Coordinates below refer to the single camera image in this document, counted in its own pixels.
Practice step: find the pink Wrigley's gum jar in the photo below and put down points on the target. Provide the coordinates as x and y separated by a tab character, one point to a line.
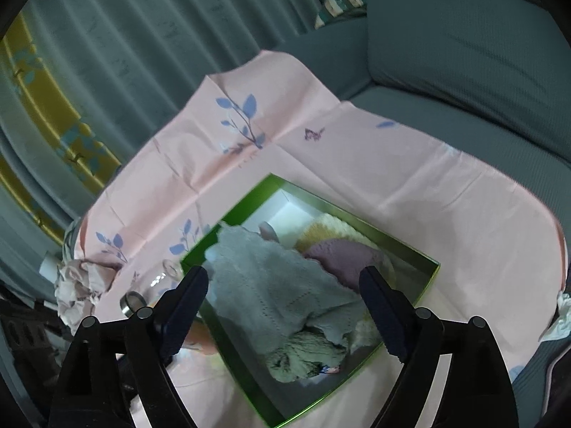
199	339

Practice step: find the green cardboard box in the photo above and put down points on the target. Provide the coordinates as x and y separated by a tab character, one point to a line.
370	371

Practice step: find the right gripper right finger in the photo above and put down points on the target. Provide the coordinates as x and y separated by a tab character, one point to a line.
391	311

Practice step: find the crumpled beige cloth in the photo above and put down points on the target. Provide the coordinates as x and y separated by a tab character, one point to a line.
79	287

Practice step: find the yellow white fluffy towel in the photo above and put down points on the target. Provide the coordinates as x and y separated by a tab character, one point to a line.
326	227

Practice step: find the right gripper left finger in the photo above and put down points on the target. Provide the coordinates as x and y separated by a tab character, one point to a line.
179	307

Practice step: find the grey sofa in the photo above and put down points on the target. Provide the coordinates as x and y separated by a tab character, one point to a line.
490	77

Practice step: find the pink floral cloth sheet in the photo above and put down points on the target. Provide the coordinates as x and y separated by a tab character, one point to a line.
502	252

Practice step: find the black tracking camera box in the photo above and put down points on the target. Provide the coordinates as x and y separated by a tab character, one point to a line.
21	339

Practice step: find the clear glass jar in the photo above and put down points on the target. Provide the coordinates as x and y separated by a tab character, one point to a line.
147	288

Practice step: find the striped cushion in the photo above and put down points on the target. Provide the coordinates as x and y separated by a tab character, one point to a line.
337	10

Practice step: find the light blue plush elephant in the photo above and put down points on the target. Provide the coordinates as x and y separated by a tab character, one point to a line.
267	232

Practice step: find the grey green knitted cloth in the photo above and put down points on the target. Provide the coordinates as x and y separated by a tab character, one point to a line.
270	292

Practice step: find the purple mesh bath puff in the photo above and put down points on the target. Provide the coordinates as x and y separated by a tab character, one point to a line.
346	259

